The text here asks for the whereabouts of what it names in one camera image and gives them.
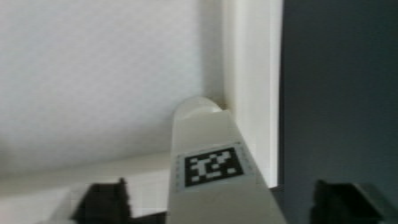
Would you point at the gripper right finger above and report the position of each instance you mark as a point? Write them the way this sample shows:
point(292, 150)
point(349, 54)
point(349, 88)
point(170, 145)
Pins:
point(351, 203)

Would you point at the white desk leg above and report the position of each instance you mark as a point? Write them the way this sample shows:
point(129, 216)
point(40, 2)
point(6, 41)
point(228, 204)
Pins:
point(220, 194)

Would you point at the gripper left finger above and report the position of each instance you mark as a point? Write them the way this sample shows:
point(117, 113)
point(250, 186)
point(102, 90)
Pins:
point(104, 207)

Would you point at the white desk tabletop tray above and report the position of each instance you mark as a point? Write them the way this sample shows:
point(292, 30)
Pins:
point(106, 60)

